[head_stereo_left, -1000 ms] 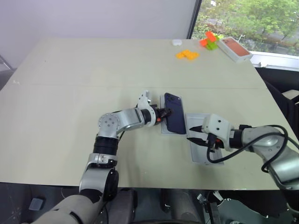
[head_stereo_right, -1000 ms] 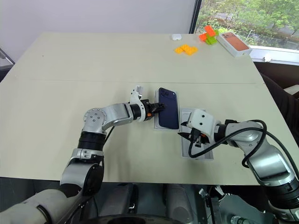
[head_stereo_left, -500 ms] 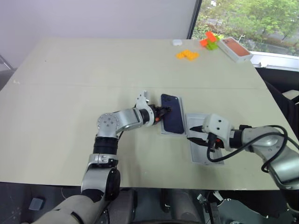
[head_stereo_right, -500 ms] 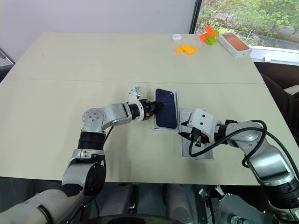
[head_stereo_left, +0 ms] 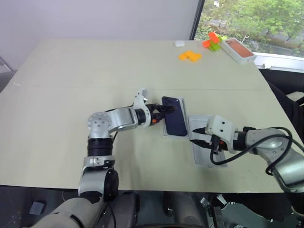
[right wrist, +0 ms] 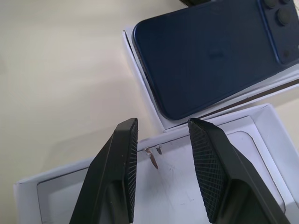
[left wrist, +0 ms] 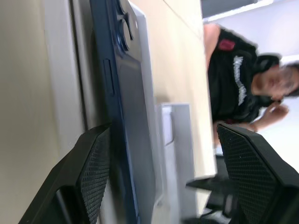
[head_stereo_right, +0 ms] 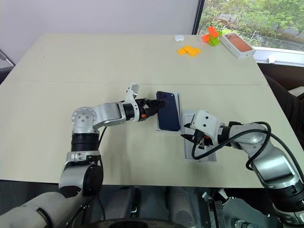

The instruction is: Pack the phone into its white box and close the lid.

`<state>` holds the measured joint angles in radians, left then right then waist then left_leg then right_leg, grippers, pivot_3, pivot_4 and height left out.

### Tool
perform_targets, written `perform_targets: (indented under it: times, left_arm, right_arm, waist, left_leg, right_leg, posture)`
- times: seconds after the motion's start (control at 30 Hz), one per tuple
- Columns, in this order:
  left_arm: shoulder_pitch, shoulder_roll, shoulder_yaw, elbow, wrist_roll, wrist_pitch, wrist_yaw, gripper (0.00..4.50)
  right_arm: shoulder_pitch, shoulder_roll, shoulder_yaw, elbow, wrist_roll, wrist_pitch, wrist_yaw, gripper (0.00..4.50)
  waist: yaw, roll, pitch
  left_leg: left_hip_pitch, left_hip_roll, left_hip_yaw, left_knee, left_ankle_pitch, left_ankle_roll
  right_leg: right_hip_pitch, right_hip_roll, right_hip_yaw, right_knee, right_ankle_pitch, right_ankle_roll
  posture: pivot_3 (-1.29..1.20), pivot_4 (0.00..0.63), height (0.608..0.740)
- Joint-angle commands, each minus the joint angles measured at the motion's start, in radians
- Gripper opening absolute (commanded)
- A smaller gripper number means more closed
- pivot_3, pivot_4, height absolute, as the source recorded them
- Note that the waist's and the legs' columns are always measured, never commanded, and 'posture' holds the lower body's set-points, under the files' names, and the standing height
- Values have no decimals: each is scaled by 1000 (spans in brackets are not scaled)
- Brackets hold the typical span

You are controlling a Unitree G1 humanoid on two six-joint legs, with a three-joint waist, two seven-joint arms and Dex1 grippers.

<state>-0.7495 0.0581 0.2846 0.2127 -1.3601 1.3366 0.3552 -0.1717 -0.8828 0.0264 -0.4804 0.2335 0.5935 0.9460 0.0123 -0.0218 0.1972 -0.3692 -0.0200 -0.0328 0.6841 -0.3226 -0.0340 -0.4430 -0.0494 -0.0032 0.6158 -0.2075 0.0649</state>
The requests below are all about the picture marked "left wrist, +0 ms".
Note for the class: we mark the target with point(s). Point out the person in black shirt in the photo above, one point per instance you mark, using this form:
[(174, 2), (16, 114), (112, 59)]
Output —
[(229, 81)]

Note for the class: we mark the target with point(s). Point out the person's bare hand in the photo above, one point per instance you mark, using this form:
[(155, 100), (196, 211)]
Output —
[(274, 116)]

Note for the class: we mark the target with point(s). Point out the white phone box base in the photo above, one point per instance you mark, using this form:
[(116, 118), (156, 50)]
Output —
[(146, 58)]

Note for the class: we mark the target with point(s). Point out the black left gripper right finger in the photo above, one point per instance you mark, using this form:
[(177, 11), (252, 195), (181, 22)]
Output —
[(257, 175)]

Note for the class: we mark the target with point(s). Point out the dark blue smartphone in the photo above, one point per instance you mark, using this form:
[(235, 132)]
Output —
[(130, 105)]

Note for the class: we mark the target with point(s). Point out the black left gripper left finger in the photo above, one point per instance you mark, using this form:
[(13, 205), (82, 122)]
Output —
[(93, 163)]

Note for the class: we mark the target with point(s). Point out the black office chair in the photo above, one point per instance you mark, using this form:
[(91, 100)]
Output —
[(203, 184)]

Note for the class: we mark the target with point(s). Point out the white phone box lid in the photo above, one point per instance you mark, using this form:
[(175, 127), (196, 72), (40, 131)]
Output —
[(182, 151)]

